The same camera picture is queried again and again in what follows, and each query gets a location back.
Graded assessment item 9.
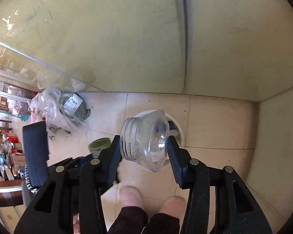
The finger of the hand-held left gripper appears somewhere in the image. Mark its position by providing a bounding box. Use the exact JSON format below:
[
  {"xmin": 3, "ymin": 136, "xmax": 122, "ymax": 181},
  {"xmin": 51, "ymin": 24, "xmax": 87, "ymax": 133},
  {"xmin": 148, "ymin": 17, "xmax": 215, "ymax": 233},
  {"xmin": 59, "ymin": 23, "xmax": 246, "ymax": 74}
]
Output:
[
  {"xmin": 23, "ymin": 121, "xmax": 50, "ymax": 193},
  {"xmin": 48, "ymin": 154, "xmax": 94, "ymax": 169}
]

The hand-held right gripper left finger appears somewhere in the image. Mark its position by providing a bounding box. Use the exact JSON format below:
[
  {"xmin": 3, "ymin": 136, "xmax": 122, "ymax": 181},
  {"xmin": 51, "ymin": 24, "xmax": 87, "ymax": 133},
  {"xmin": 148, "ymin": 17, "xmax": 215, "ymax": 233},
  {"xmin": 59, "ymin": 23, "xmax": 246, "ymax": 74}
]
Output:
[{"xmin": 13, "ymin": 135, "xmax": 124, "ymax": 234}]

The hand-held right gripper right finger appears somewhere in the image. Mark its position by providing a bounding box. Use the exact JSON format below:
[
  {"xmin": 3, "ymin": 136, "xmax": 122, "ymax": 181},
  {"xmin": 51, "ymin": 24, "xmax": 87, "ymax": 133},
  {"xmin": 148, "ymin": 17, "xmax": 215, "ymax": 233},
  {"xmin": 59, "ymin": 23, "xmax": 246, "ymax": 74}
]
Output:
[{"xmin": 167, "ymin": 135, "xmax": 274, "ymax": 234}]

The green jar lid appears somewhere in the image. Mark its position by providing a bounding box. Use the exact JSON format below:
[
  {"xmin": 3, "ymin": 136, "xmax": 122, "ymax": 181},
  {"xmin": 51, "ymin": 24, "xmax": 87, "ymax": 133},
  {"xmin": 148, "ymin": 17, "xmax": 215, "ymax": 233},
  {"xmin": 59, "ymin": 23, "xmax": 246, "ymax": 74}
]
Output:
[{"xmin": 88, "ymin": 138, "xmax": 111, "ymax": 158}]

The white trash bin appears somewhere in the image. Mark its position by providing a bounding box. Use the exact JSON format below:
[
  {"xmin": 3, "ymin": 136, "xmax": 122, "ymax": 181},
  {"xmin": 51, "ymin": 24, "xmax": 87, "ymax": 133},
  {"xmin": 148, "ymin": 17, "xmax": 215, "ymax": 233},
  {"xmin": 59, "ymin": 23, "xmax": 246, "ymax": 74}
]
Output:
[{"xmin": 113, "ymin": 110, "xmax": 185, "ymax": 188}]

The clear plastic bottle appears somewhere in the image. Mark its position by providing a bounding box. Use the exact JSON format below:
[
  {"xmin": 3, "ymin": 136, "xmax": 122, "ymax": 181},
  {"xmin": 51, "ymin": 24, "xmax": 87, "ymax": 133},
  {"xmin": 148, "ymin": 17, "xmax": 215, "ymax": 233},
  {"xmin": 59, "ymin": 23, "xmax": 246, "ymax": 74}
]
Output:
[{"xmin": 120, "ymin": 110, "xmax": 171, "ymax": 173}]

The pile of boxes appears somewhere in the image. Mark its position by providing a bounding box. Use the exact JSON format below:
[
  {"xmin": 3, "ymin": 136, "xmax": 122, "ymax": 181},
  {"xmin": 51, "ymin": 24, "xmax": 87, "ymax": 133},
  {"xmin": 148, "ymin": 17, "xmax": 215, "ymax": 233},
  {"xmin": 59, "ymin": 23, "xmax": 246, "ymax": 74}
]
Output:
[{"xmin": 0, "ymin": 132, "xmax": 26, "ymax": 181}]

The turquoise plastic basket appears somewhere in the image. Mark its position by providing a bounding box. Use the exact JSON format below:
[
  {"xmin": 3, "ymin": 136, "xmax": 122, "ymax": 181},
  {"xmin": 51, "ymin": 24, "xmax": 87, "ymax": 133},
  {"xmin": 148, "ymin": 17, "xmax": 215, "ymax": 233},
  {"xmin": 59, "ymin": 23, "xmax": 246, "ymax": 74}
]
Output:
[{"xmin": 13, "ymin": 100, "xmax": 32, "ymax": 122}]

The pink slipper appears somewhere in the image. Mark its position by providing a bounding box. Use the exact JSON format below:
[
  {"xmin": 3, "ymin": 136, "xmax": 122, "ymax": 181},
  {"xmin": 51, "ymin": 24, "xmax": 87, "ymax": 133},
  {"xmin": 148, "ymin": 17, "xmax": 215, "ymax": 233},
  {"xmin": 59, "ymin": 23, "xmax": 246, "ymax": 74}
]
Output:
[
  {"xmin": 120, "ymin": 186, "xmax": 144, "ymax": 210},
  {"xmin": 160, "ymin": 196, "xmax": 186, "ymax": 218}
]

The wooden stool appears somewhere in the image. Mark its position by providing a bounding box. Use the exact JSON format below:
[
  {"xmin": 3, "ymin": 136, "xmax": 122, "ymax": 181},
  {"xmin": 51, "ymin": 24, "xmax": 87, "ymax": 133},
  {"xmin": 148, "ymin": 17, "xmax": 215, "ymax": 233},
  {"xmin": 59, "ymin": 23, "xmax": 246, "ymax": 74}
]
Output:
[{"xmin": 0, "ymin": 118, "xmax": 13, "ymax": 137}]

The clear plastic bag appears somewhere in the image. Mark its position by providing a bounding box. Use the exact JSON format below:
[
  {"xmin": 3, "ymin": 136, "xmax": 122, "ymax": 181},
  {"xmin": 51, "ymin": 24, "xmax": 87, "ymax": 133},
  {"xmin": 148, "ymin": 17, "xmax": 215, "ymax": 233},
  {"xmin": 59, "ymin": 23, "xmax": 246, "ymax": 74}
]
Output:
[{"xmin": 30, "ymin": 88, "xmax": 79, "ymax": 133}]

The grey printed bag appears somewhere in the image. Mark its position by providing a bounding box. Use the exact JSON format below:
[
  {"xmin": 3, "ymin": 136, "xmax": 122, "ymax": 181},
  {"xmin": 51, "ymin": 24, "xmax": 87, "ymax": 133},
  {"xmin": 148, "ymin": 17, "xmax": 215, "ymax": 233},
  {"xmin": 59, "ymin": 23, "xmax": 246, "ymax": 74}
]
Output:
[{"xmin": 60, "ymin": 93, "xmax": 91, "ymax": 126}]

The wooden table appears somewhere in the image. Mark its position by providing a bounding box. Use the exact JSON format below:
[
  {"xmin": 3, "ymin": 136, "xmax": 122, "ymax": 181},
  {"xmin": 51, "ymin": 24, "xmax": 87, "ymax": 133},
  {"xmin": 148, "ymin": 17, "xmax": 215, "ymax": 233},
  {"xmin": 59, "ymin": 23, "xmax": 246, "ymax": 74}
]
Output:
[{"xmin": 0, "ymin": 180, "xmax": 27, "ymax": 207}]

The person's left leg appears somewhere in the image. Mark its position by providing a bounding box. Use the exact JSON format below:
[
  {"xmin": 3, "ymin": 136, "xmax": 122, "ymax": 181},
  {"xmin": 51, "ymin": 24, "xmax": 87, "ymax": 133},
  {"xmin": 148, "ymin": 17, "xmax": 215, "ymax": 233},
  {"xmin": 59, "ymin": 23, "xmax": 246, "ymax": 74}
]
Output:
[{"xmin": 107, "ymin": 206, "xmax": 149, "ymax": 234}]

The person's leg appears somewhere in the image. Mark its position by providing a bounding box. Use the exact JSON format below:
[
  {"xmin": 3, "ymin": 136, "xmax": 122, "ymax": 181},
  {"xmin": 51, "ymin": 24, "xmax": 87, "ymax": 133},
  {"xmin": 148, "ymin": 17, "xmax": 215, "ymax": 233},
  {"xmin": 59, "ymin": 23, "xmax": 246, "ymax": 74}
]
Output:
[
  {"xmin": 107, "ymin": 206, "xmax": 149, "ymax": 234},
  {"xmin": 143, "ymin": 213, "xmax": 180, "ymax": 234}
]

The person's right leg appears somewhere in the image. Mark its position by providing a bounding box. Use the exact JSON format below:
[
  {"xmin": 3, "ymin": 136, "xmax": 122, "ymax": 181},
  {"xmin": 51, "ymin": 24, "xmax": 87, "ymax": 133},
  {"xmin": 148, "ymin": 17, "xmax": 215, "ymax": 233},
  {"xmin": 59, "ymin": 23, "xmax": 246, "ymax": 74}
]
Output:
[{"xmin": 143, "ymin": 213, "xmax": 180, "ymax": 234}]

